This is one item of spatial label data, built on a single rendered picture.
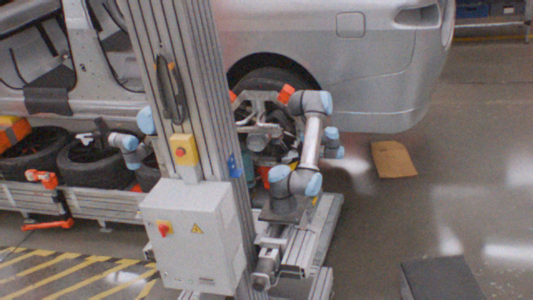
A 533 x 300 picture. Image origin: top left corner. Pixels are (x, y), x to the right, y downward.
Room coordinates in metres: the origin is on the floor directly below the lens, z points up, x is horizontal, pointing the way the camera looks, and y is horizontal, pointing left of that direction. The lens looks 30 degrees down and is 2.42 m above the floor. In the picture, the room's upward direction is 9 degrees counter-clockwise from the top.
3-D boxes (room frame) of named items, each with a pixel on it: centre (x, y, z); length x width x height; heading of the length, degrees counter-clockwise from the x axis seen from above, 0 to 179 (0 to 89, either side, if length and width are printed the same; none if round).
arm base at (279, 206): (2.15, -0.02, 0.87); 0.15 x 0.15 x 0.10
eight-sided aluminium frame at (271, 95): (2.97, 0.03, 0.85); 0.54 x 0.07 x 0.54; 67
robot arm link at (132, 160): (2.39, 0.73, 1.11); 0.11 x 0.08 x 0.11; 144
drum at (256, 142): (2.90, 0.06, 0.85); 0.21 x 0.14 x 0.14; 157
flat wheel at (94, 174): (3.76, 1.40, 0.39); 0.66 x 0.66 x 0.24
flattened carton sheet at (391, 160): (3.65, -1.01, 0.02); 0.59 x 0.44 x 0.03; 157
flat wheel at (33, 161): (4.04, 2.06, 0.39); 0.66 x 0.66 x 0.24
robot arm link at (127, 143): (2.37, 0.74, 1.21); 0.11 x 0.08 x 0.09; 54
